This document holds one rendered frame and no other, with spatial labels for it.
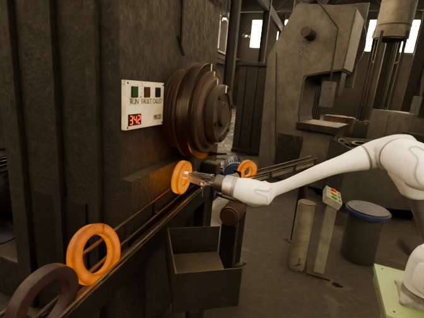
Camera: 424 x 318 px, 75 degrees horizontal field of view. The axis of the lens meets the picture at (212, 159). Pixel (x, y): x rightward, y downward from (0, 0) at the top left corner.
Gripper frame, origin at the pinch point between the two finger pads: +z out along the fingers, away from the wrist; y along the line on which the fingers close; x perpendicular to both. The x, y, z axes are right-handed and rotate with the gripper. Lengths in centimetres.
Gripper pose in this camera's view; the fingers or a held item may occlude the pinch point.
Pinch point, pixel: (182, 173)
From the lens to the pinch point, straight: 129.6
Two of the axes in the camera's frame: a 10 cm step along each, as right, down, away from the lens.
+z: -9.3, -2.1, 3.1
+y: 3.6, -2.1, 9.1
